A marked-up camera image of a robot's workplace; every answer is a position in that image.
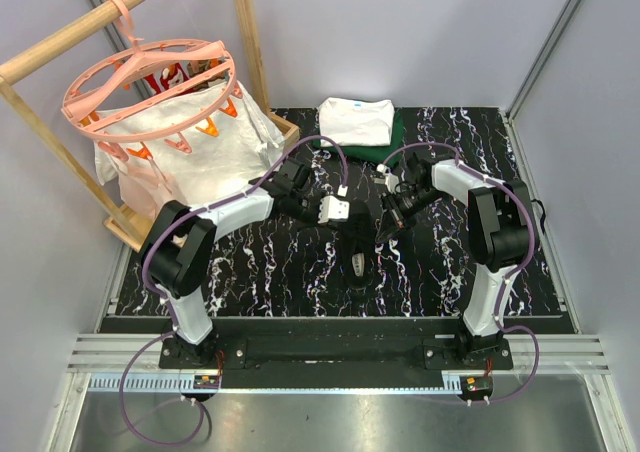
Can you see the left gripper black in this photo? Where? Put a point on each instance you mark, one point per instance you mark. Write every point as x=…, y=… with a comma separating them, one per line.
x=317, y=201

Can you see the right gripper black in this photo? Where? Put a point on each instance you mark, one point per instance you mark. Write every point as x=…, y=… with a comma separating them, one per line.
x=392, y=220

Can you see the black canvas sneaker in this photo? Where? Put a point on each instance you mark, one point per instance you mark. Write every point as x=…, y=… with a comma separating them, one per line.
x=355, y=245

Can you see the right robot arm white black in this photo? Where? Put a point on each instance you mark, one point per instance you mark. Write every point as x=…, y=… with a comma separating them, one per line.
x=501, y=231

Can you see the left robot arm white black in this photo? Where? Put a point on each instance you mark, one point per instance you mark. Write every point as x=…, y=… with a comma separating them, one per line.
x=176, y=253

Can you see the folded green garment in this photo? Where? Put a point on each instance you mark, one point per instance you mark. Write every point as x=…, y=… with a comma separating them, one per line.
x=377, y=154

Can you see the folded white t-shirt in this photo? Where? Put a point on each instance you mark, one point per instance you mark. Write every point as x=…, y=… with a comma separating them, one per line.
x=356, y=123

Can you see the white cloth hanging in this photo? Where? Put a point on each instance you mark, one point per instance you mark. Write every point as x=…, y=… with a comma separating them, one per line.
x=230, y=147

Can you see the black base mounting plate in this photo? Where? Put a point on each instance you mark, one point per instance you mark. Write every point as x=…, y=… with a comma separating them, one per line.
x=339, y=354

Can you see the pink cloth hanging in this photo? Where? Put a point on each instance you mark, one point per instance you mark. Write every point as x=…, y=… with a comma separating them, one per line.
x=146, y=191

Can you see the pink round clip hanger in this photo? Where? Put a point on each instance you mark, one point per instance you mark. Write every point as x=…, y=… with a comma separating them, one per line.
x=165, y=70

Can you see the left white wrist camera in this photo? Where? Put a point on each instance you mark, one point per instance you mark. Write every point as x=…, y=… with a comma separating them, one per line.
x=334, y=208

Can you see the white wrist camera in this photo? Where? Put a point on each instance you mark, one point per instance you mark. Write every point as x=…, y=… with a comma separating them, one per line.
x=383, y=176
x=334, y=208

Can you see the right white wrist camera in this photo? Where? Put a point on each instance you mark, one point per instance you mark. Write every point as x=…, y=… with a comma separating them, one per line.
x=383, y=176

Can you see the aluminium rail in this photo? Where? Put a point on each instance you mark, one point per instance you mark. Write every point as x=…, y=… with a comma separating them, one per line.
x=131, y=363

